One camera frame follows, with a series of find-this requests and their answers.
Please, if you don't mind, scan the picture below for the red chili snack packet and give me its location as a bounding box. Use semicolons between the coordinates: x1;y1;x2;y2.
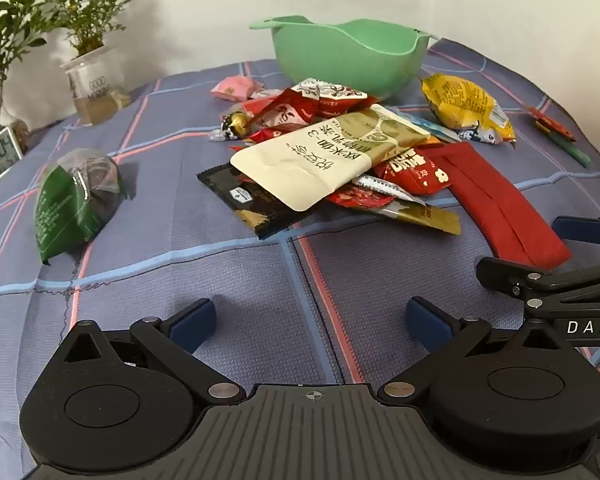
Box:
327;184;398;209

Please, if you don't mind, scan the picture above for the light blue stick packet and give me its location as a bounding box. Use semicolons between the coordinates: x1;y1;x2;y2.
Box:
402;111;463;145

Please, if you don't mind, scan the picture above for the pink snack packet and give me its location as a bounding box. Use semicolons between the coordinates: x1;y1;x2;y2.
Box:
210;74;264;101

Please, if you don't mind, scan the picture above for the silver snack packet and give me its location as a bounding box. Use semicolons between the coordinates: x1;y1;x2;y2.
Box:
352;174;426;206

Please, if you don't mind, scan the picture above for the black and gold packet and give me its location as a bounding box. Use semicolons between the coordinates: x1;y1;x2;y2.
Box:
196;164;313;241

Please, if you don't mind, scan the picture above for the leafy plant in glass vase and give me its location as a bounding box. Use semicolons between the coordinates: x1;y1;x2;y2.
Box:
0;0;48;156

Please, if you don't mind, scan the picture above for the gold foil candy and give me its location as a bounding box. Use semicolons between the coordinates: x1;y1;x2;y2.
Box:
221;110;255;139

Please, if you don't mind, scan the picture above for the green plastic bowl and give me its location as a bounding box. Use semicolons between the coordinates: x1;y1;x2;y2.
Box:
249;15;439;104

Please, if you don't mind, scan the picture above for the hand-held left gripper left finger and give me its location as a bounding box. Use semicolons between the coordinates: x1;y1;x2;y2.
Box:
55;298;247;406

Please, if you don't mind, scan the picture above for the long plain red pouch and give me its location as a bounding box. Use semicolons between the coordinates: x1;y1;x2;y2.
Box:
427;141;573;269

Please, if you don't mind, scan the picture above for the red packet with white lettering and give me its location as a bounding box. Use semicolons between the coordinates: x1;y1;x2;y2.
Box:
372;145;453;197

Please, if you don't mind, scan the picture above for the green stick packet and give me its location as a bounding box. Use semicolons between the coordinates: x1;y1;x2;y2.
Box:
547;130;592;168

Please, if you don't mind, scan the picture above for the gold snack packet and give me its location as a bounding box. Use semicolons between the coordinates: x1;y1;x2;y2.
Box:
370;199;462;237

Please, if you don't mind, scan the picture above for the green clear snack packet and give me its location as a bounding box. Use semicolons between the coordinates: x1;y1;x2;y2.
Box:
33;148;132;266

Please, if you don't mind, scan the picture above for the dark red snack packet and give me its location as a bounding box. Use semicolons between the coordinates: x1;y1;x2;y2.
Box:
247;127;293;147

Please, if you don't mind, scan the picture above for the yellow snack bag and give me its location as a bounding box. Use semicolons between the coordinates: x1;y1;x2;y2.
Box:
420;73;517;147

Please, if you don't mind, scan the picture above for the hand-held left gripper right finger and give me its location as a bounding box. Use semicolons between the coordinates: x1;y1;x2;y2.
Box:
376;296;581;405

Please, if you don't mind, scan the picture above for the potted plant in white pot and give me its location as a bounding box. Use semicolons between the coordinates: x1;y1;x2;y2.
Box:
44;0;132;127

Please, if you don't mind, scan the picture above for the cream and olive pouch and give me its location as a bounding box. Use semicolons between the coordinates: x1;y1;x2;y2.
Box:
230;104;433;213

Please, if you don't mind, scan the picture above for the red and white snack bag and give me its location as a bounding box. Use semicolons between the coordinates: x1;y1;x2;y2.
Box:
286;78;381;120

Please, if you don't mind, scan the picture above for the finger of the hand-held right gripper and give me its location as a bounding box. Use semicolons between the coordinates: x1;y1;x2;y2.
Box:
552;215;600;251
476;256;600;311

